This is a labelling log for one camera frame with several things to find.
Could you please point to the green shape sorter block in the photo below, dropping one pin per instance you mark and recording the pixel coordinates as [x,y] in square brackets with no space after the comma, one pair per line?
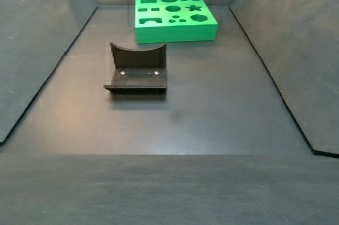
[174,21]

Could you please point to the black curved holder stand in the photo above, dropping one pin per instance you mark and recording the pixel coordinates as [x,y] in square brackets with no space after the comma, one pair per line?
[139,69]

